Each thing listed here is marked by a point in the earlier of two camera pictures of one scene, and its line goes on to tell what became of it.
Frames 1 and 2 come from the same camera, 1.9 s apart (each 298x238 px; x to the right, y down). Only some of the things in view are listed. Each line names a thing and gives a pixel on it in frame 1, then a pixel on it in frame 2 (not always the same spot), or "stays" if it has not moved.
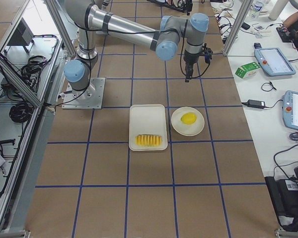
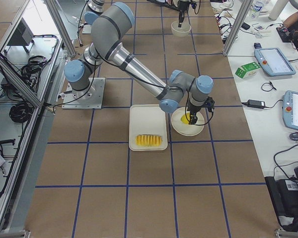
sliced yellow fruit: (148, 140) stays
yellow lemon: (188, 118) stays
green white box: (247, 70) stays
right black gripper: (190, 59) to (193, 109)
